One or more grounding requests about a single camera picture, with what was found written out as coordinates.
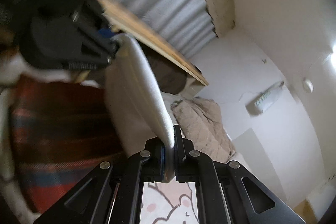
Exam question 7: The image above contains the grey curtain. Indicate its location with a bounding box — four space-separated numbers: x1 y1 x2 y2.
116 0 217 59

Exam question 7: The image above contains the red plaid scarf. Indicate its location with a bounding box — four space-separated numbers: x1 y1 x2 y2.
9 75 125 213

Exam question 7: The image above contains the white garment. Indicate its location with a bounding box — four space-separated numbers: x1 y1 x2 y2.
105 34 174 182

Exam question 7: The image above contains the pink bear pattern bedsheet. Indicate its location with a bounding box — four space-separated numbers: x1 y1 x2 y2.
140 93 246 223

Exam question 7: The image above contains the wooden bedside shelf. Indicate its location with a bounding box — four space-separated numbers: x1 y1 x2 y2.
97 0 209 99

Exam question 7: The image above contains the white ceiling smoke detector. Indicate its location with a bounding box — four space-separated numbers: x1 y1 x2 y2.
302 78 314 93

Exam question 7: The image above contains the white wall power strip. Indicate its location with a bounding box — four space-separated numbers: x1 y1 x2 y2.
245 81 285 116

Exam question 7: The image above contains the beige quilted pillow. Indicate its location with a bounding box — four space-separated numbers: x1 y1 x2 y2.
171 97 236 163

